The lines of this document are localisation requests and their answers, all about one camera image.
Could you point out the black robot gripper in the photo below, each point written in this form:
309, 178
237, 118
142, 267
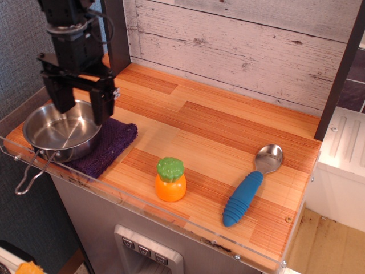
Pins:
77, 62

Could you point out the silver pot with wire handle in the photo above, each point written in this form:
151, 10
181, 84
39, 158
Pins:
59, 138

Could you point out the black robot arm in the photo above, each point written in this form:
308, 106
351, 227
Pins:
71, 14

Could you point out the orange toy carrot green top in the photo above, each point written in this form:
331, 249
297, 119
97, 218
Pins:
170, 182

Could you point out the purple knitted cloth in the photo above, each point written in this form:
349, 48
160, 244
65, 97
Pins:
115, 137

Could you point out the clear acrylic table guard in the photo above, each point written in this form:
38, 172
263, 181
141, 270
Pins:
217, 135

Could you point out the grey toy fridge cabinet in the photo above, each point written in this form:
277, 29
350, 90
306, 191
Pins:
94, 218

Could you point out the silver dispenser panel with buttons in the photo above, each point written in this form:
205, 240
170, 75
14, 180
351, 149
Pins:
140, 254

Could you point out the yellow object bottom left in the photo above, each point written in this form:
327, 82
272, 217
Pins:
29, 268

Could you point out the white toy sink unit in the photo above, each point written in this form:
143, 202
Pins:
336, 189

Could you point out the dark left shelf post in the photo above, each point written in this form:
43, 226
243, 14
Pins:
118, 48

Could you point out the dark shelf post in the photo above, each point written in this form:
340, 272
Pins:
118, 48
342, 73

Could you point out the spoon with blue handle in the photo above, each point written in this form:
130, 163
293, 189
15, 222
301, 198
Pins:
268, 159

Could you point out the dark right shelf post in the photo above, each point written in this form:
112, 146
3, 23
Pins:
342, 73

